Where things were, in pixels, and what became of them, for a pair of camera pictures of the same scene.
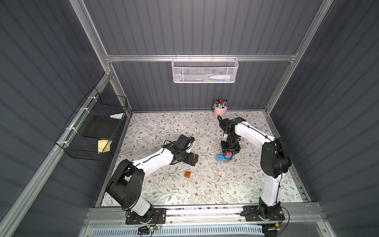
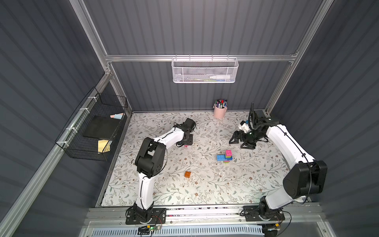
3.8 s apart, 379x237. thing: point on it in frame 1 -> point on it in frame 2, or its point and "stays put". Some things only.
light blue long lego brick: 222,158 stays put
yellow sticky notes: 104,145 stays put
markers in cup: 221,103 stays put
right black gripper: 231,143 -> 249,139
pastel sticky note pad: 117,116 stays put
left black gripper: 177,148 -> 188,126
